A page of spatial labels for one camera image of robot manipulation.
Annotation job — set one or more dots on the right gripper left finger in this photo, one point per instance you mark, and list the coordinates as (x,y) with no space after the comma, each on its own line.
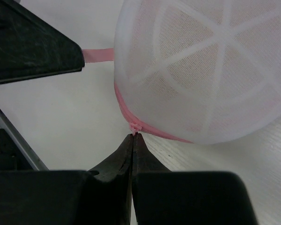
(100,196)

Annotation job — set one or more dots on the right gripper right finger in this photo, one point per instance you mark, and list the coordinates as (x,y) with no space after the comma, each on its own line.
(163,197)

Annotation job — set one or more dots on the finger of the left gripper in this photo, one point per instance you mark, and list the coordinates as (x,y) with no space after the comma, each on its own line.
(30,48)

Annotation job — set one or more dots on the white mesh laundry bag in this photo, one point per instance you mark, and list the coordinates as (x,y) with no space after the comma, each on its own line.
(255,24)

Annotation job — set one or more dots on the beige bra inside bag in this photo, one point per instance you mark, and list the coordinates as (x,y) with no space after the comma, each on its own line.
(206,81)

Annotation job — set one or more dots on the aluminium rail frame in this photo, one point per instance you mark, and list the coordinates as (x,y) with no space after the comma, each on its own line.
(33,159)

